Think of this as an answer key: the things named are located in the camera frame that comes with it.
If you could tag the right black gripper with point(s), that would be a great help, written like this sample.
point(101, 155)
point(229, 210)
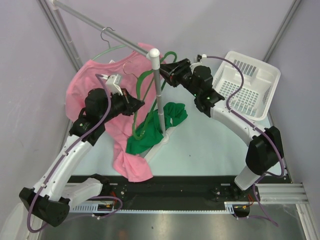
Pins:
point(174, 70)

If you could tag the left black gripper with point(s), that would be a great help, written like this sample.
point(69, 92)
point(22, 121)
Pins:
point(131, 104)

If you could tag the green t shirt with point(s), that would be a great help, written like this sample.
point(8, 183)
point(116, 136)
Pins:
point(174, 114)

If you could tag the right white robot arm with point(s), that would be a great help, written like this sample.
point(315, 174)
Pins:
point(265, 148)

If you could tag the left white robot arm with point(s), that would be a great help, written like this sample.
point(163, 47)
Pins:
point(48, 199)

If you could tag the white plastic basket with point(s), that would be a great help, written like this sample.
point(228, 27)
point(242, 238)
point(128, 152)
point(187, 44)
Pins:
point(260, 83)

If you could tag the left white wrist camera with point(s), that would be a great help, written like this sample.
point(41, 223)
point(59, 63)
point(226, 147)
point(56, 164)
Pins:
point(113, 83)

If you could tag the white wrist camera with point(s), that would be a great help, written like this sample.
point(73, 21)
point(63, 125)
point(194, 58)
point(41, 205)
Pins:
point(113, 83)
point(199, 58)

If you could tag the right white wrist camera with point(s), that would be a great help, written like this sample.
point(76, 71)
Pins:
point(199, 58)

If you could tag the light green wire hanger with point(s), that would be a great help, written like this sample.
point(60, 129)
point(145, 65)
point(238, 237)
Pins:
point(110, 49)

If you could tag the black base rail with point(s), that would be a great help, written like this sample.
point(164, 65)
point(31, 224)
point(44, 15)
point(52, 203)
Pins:
point(177, 193)

